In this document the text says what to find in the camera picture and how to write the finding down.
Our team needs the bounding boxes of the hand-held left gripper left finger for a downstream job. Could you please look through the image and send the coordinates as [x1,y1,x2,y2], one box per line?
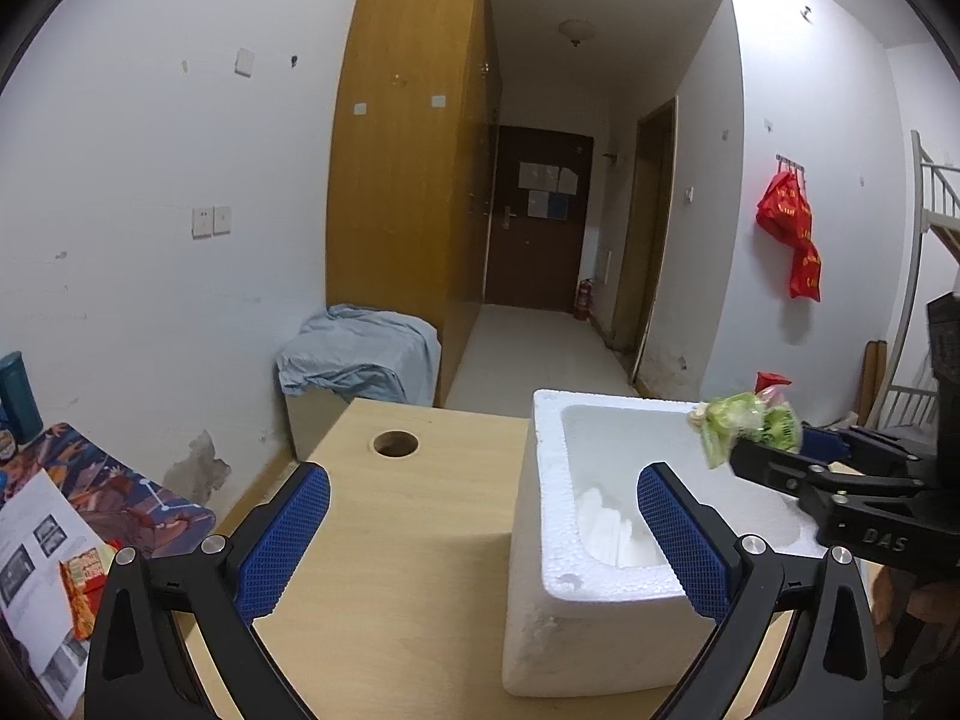
[84,461,331,720]

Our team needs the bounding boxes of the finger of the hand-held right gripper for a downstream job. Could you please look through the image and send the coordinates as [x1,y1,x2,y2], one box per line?
[731,437,835,501]
[799,425,932,467]

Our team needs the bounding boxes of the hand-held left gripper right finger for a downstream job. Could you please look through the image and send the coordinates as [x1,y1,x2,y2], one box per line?
[637,461,886,720]

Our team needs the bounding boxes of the green plastic bag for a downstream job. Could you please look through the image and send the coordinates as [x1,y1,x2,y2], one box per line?
[690,373,803,470]

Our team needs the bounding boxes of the white foam box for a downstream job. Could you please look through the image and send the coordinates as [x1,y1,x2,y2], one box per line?
[501,388,871,698]

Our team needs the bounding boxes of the leaning wooden board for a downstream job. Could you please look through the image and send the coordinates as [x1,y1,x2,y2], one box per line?
[862,341,888,421]

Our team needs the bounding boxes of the printed desk mat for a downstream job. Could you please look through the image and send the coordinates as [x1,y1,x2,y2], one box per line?
[0,422,217,552]

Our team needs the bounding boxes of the light blue cloth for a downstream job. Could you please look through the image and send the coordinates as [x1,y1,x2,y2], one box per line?
[276,304,442,404]

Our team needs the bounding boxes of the orange snack packet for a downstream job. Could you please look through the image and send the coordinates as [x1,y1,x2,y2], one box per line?
[60,544,115,642]

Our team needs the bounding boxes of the red hanging bag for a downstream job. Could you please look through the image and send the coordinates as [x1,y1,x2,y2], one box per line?
[756,169,824,302]

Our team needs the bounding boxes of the printed paper sheets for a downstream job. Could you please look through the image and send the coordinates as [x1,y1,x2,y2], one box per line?
[0,469,113,717]

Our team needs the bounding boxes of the light wooden side door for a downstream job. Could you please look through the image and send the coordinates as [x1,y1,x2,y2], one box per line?
[611,96,680,383]

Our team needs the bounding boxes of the teal bottle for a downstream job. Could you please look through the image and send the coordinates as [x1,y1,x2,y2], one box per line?
[0,351,44,445]

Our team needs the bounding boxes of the dark brown door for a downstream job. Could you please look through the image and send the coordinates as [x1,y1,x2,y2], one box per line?
[484,125,595,312]

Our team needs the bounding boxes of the tall wooden wardrobe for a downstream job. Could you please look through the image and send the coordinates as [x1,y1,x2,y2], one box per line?
[325,0,502,407]

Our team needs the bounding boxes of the white metal bunk bed frame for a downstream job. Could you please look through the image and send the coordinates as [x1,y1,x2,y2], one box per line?
[874,130,960,428]

